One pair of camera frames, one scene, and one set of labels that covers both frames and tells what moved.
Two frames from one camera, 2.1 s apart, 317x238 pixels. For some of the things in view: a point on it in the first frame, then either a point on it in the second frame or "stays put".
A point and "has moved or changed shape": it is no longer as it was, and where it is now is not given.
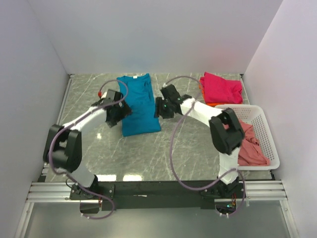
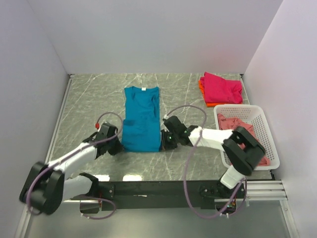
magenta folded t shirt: [218, 90] stays put
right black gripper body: [158, 107] -> [166, 140]
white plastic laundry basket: [255, 115] stays put
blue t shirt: [143, 119] has moved or changed shape
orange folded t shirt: [201, 87] stays put
